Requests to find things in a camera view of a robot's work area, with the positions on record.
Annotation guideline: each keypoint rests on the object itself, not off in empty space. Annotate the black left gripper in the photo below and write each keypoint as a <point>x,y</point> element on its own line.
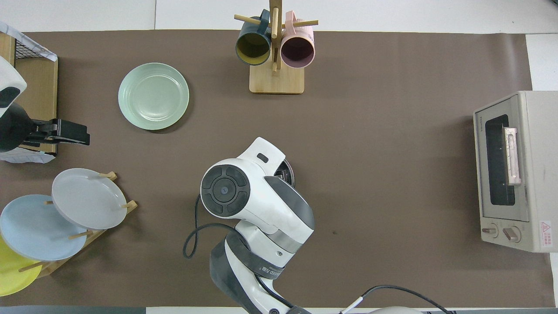
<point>15,128</point>

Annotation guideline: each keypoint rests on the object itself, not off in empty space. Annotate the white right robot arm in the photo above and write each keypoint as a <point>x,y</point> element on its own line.
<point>261,205</point>

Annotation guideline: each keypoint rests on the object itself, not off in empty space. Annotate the wooden plate rack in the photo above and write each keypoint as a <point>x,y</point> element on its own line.
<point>111,176</point>

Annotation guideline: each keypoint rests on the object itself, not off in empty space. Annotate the grey plate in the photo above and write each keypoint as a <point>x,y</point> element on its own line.
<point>87,198</point>

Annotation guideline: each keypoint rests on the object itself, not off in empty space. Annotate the light blue plate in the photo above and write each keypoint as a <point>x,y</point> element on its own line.
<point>35,231</point>

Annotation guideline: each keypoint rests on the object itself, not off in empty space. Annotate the mint green plate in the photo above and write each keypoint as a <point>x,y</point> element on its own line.
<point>152,96</point>

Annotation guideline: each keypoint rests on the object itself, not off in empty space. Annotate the yellow plate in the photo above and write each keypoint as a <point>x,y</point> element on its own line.
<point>13,274</point>

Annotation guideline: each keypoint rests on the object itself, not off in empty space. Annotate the dark blue saucepan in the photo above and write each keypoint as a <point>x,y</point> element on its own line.
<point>292,186</point>

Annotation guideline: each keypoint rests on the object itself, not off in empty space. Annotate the white patterned cloth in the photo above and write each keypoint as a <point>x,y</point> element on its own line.
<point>45,53</point>
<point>26,157</point>

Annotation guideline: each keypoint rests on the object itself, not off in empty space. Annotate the wooden box with mesh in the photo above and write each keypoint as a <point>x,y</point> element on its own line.
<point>39,96</point>

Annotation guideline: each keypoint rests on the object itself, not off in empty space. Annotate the wooden mug tree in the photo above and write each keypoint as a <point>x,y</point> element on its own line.
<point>277,83</point>

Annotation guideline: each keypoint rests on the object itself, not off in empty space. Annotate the brown table mat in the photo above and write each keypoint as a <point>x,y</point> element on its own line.
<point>370,218</point>

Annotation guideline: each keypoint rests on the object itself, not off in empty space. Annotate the dark teal mug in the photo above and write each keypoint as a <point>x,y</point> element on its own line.
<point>253,48</point>

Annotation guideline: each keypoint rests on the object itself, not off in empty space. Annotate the pink ribbed mug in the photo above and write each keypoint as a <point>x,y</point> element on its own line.
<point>305,35</point>

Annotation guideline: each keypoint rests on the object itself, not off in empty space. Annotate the beige toaster oven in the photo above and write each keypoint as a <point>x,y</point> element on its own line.
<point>536,174</point>

